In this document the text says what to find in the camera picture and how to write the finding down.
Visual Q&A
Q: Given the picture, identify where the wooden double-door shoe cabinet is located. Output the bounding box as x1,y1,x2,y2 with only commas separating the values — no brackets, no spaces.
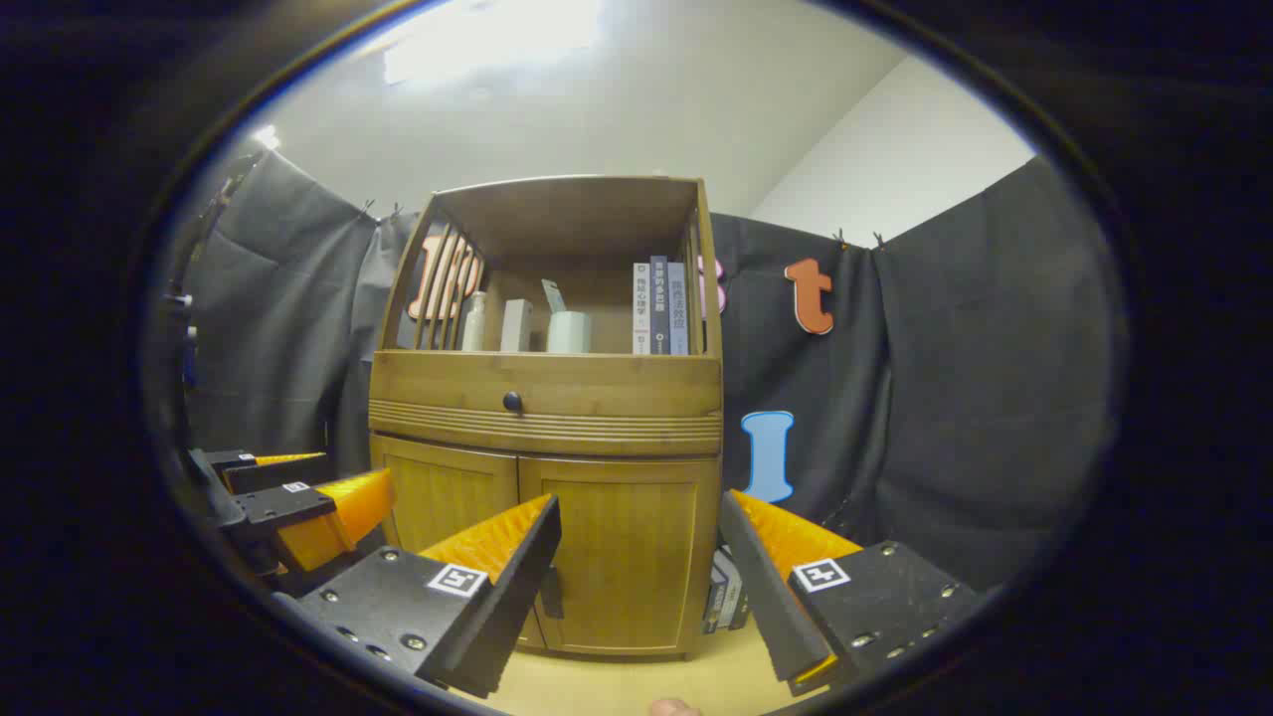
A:
366,176,725,660

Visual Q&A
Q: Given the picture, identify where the white cup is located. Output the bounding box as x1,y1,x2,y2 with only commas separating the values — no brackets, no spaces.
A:
547,310,593,354

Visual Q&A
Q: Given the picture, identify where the black backdrop cloth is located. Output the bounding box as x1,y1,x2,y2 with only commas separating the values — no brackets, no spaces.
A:
169,147,1130,598

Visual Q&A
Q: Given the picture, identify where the wooden drawer with black knob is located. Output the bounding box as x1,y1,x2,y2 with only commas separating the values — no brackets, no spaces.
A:
370,350,724,419

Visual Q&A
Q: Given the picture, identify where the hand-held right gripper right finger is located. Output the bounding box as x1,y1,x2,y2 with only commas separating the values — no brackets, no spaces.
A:
716,487,986,697

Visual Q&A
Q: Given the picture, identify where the white grey book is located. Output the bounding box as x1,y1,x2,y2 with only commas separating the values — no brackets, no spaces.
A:
714,552,742,630

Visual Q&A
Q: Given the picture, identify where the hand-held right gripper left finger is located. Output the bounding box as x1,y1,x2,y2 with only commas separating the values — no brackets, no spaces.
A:
273,492,563,700

